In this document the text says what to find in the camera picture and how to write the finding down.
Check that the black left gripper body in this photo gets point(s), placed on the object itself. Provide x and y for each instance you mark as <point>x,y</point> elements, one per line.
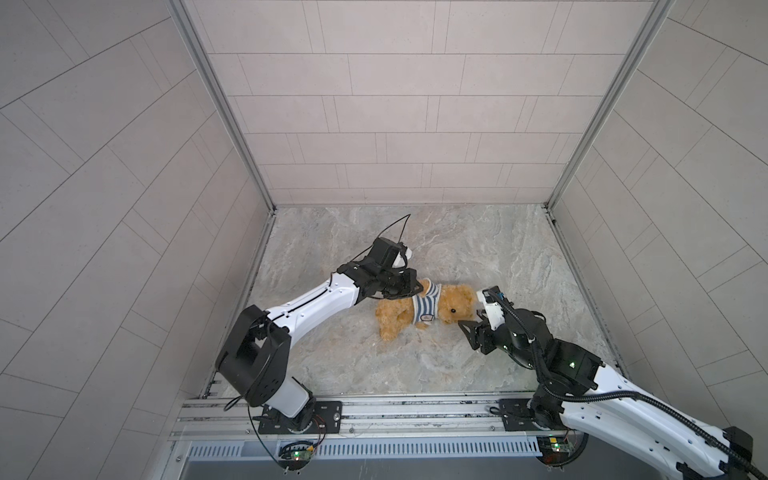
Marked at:
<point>395,285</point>

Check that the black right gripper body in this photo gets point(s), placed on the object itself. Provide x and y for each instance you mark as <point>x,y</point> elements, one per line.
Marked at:
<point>490,341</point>

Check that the brown teddy bear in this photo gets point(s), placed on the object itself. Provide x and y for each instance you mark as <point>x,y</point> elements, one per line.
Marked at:
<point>457,303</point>

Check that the blue white striped sweater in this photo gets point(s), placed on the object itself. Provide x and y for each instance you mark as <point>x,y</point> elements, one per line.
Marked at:
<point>426,303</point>

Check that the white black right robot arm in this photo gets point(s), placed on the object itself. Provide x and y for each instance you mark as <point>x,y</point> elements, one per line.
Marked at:
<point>578,391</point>

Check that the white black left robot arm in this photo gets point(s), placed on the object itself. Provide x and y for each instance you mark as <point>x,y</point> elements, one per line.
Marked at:
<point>254,358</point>

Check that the right green circuit board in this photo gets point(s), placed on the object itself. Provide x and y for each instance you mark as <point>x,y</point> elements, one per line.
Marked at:
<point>555,450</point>

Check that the green circuit board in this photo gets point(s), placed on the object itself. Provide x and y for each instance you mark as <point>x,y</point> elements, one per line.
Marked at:
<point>555,450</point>
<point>296,455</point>

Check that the left green circuit board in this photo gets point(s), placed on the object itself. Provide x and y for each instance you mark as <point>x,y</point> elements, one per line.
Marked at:
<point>296,455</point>

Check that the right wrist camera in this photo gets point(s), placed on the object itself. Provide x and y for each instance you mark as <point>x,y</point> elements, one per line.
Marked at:
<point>493,310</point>

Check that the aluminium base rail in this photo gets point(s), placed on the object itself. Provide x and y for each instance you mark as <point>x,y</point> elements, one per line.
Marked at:
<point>441,426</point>

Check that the aluminium left corner post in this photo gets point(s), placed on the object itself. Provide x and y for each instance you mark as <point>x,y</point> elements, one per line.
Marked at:
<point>181,16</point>

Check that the aluminium corner post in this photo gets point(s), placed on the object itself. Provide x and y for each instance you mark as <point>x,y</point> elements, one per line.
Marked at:
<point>647,32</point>
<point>181,16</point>

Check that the aluminium right corner post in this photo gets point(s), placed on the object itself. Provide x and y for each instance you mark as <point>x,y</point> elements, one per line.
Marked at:
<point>647,32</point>

